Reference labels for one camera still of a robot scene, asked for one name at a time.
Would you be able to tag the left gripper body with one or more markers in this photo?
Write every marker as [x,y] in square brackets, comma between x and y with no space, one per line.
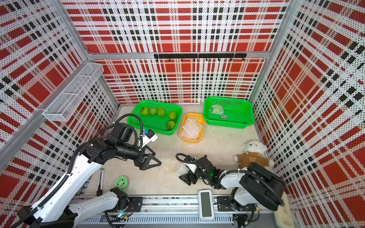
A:
[129,150]

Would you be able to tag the empty green basket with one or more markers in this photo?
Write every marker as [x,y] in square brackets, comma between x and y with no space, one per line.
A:
[237,113]

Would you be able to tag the custard apple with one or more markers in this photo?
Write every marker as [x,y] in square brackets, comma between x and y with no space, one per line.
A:
[173,115]
[145,111]
[161,112]
[170,125]

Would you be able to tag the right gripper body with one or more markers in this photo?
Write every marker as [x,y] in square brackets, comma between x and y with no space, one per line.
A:
[200,175]

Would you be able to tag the clear wall shelf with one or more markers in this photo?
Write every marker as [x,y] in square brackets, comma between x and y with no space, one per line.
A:
[65,104]

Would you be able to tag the black hook rail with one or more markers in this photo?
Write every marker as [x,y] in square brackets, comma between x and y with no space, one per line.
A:
[201,56]

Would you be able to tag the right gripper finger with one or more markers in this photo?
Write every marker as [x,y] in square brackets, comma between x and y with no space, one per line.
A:
[189,178]
[185,159]

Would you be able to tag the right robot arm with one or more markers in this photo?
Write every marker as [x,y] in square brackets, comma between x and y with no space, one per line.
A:
[250,186]

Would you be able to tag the yellow tray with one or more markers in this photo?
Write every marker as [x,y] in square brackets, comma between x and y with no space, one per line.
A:
[192,128]

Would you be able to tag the green basket with apples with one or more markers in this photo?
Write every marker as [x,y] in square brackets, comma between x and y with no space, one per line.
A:
[153,121]

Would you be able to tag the plush toy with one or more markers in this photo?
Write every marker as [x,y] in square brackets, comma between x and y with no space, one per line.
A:
[253,152]

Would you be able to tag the white timer device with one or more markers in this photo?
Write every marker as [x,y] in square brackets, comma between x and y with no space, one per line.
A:
[206,205]

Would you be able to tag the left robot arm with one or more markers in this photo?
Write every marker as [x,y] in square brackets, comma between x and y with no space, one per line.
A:
[54,210]

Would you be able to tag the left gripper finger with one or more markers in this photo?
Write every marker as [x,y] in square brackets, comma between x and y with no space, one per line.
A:
[149,136]
[146,162]

